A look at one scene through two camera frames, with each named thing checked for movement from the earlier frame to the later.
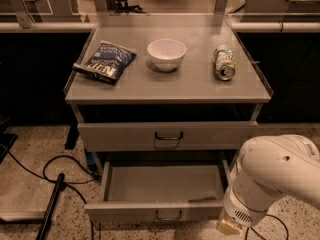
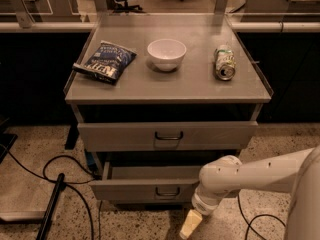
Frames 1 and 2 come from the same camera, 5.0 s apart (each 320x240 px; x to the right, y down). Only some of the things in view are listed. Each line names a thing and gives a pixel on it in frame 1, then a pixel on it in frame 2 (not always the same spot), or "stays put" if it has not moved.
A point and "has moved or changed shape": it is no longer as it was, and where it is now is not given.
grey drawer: (161, 191) has moved or changed shape
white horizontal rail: (240, 26) stays put
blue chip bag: (107, 62) stays put
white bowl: (167, 53) stays put
